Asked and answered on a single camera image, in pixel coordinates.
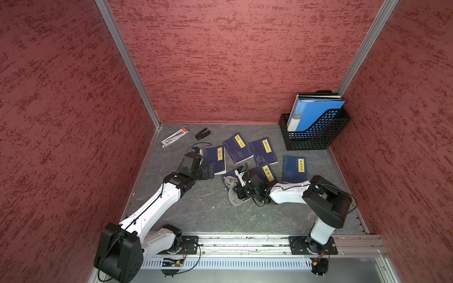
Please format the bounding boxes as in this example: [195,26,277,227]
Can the blue book Yuewei notes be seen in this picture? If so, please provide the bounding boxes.
[249,137,278,166]

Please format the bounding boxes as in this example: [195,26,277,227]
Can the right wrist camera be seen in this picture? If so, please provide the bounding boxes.
[235,166,246,178]

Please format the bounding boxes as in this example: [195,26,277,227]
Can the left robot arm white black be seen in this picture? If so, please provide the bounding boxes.
[94,152,215,283]

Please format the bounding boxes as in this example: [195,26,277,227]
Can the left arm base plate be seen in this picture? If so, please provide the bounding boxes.
[158,235,199,255]

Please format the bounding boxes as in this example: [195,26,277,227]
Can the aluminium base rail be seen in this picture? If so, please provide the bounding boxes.
[139,233,400,283]

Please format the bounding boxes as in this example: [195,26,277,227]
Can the blue book Tang poems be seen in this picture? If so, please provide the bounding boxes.
[223,133,254,165]

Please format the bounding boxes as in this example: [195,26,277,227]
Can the white red pen package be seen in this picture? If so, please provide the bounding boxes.
[161,127,191,148]

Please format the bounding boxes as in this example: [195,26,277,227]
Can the dark folders behind blue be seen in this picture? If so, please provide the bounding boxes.
[297,90,342,100]

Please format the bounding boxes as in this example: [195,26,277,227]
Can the black stapler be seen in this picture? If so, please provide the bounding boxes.
[195,127,211,140]

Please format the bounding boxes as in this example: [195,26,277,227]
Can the blue book Mengxi Bitan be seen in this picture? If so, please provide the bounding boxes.
[283,155,307,183]

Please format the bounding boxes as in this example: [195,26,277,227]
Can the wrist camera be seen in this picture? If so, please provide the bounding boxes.
[191,146,203,156]
[235,166,246,178]

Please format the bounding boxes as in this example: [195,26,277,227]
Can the blue book Zhuangzi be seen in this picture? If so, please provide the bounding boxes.
[204,146,227,176]

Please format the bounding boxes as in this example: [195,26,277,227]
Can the black mesh file holder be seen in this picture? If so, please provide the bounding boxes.
[279,108,350,151]

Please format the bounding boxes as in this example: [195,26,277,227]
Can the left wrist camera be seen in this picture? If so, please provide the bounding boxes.
[191,146,203,156]

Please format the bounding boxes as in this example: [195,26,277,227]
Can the blue folder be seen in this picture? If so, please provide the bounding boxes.
[287,99,344,132]

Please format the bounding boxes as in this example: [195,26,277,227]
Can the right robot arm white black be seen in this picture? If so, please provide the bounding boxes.
[224,171,353,258]

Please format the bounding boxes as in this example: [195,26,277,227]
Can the blue book Shijing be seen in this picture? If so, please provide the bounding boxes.
[221,171,251,206]

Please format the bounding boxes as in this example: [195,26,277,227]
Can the blue book Hanfeizi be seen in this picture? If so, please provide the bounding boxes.
[251,163,278,183]

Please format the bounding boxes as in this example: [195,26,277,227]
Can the grey knitted cloth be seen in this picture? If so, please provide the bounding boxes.
[223,176,250,206]

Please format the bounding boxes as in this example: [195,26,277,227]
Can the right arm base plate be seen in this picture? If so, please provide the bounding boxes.
[289,236,338,256]

